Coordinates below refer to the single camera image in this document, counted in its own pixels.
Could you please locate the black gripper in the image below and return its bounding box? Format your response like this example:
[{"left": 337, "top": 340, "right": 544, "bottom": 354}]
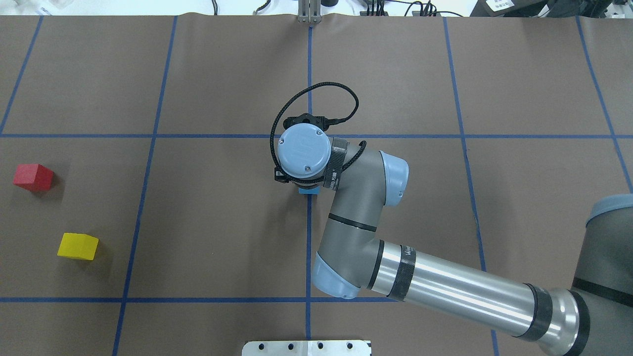
[{"left": 274, "top": 113, "right": 329, "bottom": 184}]

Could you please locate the blue cube block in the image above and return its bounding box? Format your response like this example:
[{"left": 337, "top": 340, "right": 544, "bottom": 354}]
[{"left": 298, "top": 186, "right": 320, "bottom": 195}]

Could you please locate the yellow cube block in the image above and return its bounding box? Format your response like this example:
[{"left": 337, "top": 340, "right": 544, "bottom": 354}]
[{"left": 57, "top": 232, "right": 99, "bottom": 261}]

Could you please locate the red cube block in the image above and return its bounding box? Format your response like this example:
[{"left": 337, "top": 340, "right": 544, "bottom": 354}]
[{"left": 13, "top": 164, "right": 54, "bottom": 192}]

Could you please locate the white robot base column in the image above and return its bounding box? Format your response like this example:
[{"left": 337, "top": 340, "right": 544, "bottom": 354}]
[{"left": 241, "top": 340, "right": 373, "bottom": 356}]

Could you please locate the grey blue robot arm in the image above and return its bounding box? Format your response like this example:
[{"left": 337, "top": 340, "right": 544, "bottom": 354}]
[{"left": 278, "top": 123, "right": 632, "bottom": 356}]

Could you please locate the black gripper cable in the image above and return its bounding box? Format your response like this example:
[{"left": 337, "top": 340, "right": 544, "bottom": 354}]
[{"left": 270, "top": 82, "right": 367, "bottom": 178}]

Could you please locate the aluminium frame post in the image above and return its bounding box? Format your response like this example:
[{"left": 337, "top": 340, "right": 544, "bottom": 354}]
[{"left": 297, "top": 0, "right": 322, "bottom": 26}]

